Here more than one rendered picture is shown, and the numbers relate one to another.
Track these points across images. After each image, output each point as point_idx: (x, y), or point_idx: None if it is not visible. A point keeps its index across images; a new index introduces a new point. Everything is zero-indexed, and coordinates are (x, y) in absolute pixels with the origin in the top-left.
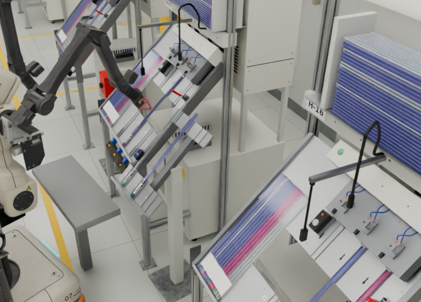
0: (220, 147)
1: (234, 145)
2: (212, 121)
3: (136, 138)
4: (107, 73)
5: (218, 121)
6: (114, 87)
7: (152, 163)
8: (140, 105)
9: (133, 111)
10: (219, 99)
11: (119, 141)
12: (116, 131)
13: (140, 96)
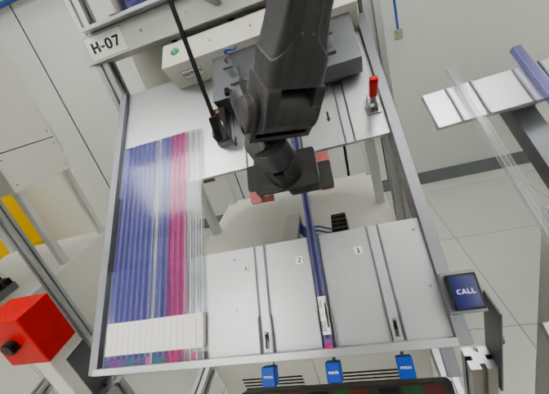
0: (359, 218)
1: (359, 205)
2: (278, 221)
3: (347, 287)
4: (299, 4)
5: (284, 215)
6: (293, 119)
7: (237, 375)
8: (328, 176)
9: (236, 261)
10: (230, 211)
11: (310, 350)
12: (238, 351)
13: (309, 151)
